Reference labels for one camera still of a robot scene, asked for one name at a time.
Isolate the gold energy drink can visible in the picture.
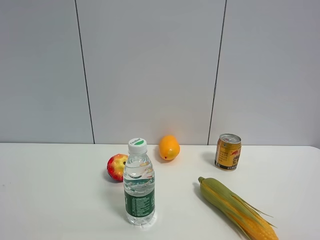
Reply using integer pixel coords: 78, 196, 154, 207
214, 133, 242, 171

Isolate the orange toy mango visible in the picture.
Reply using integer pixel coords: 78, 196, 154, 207
158, 135, 180, 161

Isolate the clear plastic water bottle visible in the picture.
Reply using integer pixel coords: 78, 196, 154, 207
123, 137, 155, 226

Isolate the toy corn cob with husk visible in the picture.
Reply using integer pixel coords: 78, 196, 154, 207
198, 176, 278, 240

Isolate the red yellow toy apple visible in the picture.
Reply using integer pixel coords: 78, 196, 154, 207
106, 154, 129, 182

